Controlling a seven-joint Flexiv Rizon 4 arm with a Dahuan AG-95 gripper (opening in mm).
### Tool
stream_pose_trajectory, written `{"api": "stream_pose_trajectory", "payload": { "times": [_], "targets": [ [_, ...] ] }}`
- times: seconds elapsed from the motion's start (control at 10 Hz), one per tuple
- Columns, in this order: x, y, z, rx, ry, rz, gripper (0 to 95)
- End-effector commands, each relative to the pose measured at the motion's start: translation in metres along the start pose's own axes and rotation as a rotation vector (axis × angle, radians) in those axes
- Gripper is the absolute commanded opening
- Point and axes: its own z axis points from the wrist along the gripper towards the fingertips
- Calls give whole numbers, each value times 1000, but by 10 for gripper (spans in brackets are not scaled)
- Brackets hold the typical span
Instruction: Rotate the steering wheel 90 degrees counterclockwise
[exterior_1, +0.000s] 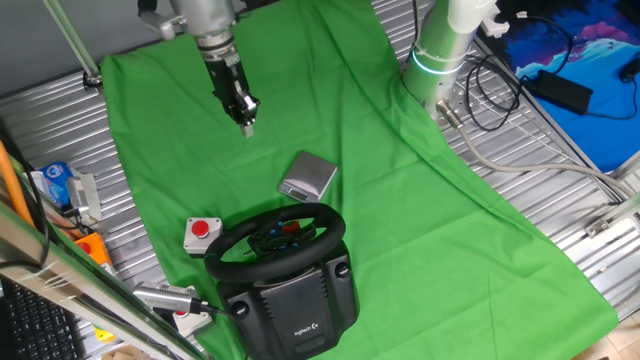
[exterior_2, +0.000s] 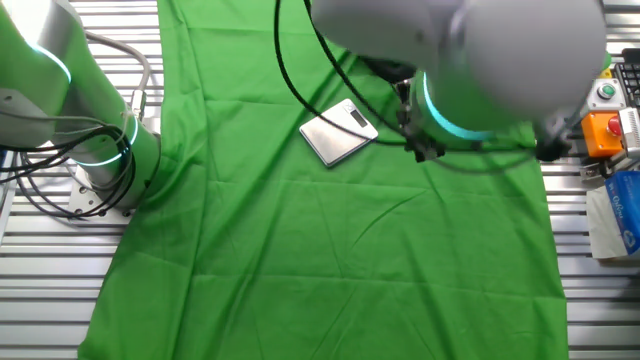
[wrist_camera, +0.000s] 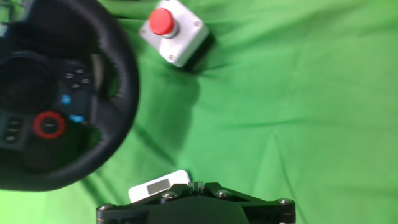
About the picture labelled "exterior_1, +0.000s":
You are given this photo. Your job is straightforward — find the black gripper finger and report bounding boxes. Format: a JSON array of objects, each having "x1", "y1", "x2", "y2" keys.
[
  {"x1": 237, "y1": 88, "x2": 262, "y2": 140},
  {"x1": 226, "y1": 97, "x2": 249, "y2": 133}
]

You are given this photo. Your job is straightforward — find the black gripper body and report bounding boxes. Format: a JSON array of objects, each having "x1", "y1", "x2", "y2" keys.
[{"x1": 201, "y1": 46, "x2": 250, "y2": 115}]

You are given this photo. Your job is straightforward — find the black steering wheel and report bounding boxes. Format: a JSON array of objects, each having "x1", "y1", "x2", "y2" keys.
[{"x1": 203, "y1": 202, "x2": 348, "y2": 285}]

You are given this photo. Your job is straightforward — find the silver digital scale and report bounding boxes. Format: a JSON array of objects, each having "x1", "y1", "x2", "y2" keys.
[{"x1": 277, "y1": 150, "x2": 340, "y2": 204}]

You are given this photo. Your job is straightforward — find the grey box tall red button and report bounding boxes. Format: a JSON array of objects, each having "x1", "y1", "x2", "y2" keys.
[{"x1": 182, "y1": 216, "x2": 224, "y2": 258}]

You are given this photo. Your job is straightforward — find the grey slanted pole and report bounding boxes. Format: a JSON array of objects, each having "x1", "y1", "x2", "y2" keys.
[{"x1": 41, "y1": 0, "x2": 105, "y2": 90}]

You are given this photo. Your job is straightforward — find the green cloth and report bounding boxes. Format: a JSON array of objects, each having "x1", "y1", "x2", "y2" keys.
[{"x1": 99, "y1": 0, "x2": 620, "y2": 360}]

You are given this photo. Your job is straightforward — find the blue tissue pack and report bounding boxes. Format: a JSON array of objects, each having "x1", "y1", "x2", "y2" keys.
[{"x1": 29, "y1": 160, "x2": 76, "y2": 209}]

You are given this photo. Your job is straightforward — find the orange box red button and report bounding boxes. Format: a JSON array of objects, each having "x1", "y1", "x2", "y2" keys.
[{"x1": 74, "y1": 232, "x2": 114, "y2": 267}]

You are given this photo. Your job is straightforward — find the grey box flat red button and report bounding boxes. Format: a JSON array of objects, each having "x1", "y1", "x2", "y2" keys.
[{"x1": 171, "y1": 308, "x2": 214, "y2": 338}]

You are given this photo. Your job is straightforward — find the orange pole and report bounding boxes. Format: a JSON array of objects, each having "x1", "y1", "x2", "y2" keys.
[{"x1": 0, "y1": 138, "x2": 36, "y2": 229}]

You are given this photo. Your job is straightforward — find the black keyboard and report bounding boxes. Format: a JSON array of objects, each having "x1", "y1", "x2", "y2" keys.
[{"x1": 0, "y1": 278, "x2": 87, "y2": 360}]

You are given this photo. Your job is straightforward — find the aluminium profile bar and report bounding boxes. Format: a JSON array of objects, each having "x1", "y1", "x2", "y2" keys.
[{"x1": 583, "y1": 191, "x2": 640, "y2": 240}]

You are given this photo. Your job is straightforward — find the black computer mouse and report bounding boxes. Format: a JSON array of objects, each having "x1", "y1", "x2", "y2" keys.
[{"x1": 618, "y1": 53, "x2": 640, "y2": 84}]

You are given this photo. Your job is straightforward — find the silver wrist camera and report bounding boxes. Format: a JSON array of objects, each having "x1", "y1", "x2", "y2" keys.
[{"x1": 137, "y1": 0, "x2": 187, "y2": 41}]

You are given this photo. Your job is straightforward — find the grey ribbed camera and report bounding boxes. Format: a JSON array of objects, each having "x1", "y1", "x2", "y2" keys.
[{"x1": 65, "y1": 173, "x2": 103, "y2": 222}]

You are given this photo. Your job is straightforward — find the silver fixed camera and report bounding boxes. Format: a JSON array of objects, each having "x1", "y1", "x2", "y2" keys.
[{"x1": 131, "y1": 280, "x2": 210, "y2": 316}]

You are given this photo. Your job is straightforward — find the black base cables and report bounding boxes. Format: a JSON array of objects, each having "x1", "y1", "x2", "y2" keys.
[{"x1": 463, "y1": 53, "x2": 527, "y2": 133}]

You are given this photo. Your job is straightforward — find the aluminium frame beam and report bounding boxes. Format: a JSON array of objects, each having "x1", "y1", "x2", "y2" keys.
[{"x1": 0, "y1": 198, "x2": 212, "y2": 360}]

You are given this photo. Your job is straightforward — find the thick grey robot cable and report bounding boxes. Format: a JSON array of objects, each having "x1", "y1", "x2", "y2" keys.
[{"x1": 435, "y1": 98, "x2": 637, "y2": 200}]

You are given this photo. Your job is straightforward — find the thin black adapter cable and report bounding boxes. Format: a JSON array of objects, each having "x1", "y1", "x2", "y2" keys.
[{"x1": 517, "y1": 12, "x2": 640, "y2": 122}]

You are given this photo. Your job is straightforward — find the black power adapter with cables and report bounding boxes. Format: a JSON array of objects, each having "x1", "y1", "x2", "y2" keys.
[{"x1": 494, "y1": 0, "x2": 640, "y2": 174}]

